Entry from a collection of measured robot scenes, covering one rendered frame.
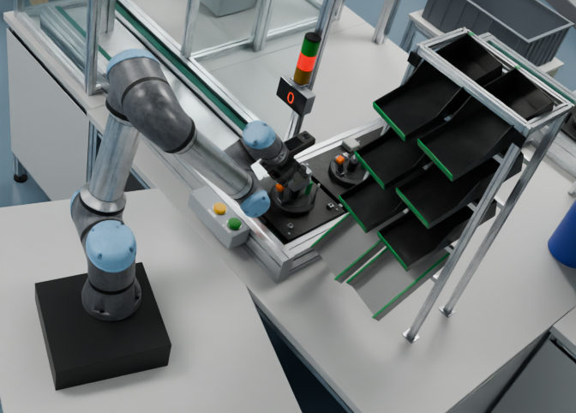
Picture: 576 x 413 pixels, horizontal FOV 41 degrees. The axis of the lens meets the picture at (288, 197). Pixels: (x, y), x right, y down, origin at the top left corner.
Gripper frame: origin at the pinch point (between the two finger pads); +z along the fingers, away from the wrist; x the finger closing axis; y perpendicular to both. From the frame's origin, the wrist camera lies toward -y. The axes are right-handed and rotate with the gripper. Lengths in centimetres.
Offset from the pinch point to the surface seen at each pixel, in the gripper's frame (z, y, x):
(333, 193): 17.8, -2.9, 4.3
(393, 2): 70, -80, -60
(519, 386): 71, -1, 79
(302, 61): -13.4, -23.1, -18.5
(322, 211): 12.2, 3.7, 8.3
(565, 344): 49, -19, 82
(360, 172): 24.6, -14.0, 2.9
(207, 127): 13.9, 10.2, -44.5
